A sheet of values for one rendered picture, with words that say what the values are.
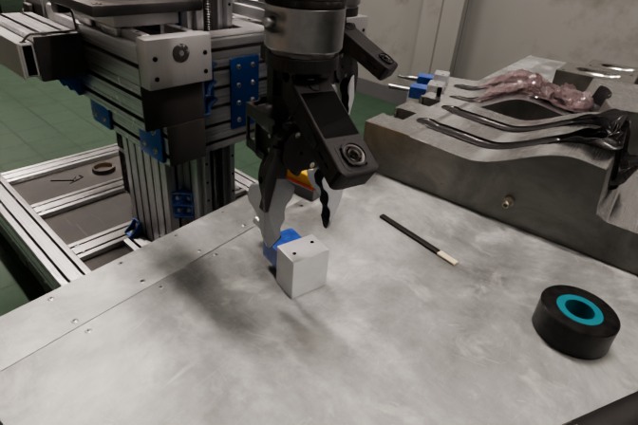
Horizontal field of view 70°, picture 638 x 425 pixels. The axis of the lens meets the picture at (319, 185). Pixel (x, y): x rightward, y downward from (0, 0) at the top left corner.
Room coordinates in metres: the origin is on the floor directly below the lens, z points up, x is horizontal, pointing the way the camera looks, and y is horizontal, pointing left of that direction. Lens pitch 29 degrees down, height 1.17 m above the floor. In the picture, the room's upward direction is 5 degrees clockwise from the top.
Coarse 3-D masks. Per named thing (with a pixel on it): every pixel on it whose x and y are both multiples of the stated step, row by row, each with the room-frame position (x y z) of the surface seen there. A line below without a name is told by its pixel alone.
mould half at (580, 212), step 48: (432, 96) 0.94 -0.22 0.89; (384, 144) 0.74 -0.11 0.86; (432, 144) 0.69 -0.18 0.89; (576, 144) 0.62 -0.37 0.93; (432, 192) 0.68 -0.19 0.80; (480, 192) 0.63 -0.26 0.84; (528, 192) 0.60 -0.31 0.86; (576, 192) 0.56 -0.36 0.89; (624, 192) 0.63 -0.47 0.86; (576, 240) 0.55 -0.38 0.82; (624, 240) 0.52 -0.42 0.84
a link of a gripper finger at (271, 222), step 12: (276, 180) 0.40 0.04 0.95; (288, 180) 0.41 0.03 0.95; (252, 192) 0.44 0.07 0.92; (276, 192) 0.40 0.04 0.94; (288, 192) 0.41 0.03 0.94; (252, 204) 0.43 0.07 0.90; (276, 204) 0.40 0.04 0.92; (264, 216) 0.40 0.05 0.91; (276, 216) 0.40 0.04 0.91; (264, 228) 0.40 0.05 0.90; (276, 228) 0.40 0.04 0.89; (264, 240) 0.41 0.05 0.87; (276, 240) 0.40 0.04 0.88
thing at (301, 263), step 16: (256, 224) 0.50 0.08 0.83; (288, 240) 0.46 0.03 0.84; (304, 240) 0.44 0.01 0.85; (272, 256) 0.44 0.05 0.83; (288, 256) 0.41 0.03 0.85; (304, 256) 0.41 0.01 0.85; (320, 256) 0.42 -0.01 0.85; (288, 272) 0.40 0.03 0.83; (304, 272) 0.41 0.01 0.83; (320, 272) 0.42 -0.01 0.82; (288, 288) 0.40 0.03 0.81; (304, 288) 0.41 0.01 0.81
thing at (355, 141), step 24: (288, 96) 0.42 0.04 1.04; (312, 96) 0.41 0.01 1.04; (336, 96) 0.43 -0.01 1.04; (312, 120) 0.39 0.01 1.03; (336, 120) 0.40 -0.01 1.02; (312, 144) 0.38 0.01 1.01; (336, 144) 0.37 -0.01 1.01; (360, 144) 0.38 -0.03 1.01; (336, 168) 0.35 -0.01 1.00; (360, 168) 0.36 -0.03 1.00
